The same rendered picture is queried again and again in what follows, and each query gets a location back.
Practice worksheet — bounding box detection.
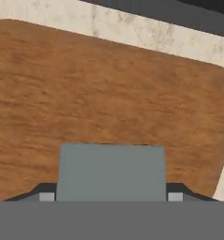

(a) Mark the grey sponge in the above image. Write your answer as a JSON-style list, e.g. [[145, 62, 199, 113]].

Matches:
[[54, 142, 168, 203]]

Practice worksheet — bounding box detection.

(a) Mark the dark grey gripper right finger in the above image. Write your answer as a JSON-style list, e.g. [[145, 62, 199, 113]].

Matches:
[[165, 182, 220, 203]]

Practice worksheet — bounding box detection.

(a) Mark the brown wooden cutting board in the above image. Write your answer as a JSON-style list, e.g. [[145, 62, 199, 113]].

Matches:
[[0, 18, 224, 203]]

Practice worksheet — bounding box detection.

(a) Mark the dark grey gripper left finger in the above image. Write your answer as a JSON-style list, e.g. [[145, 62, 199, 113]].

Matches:
[[4, 183, 58, 203]]

